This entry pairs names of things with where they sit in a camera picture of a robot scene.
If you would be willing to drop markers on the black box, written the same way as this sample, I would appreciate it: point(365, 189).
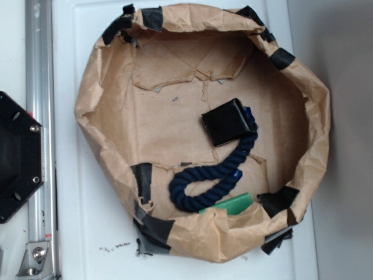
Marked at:
point(228, 122)

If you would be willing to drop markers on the brown paper bag bin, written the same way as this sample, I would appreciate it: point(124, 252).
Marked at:
point(151, 76)

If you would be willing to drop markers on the green block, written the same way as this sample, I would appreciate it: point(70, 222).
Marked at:
point(233, 206)

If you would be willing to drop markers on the aluminium frame rail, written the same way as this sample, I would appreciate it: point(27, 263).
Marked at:
point(42, 205)

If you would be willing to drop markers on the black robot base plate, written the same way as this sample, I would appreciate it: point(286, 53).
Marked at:
point(21, 157)

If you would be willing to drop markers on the metal corner bracket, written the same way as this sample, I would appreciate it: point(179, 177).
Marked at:
point(36, 263)

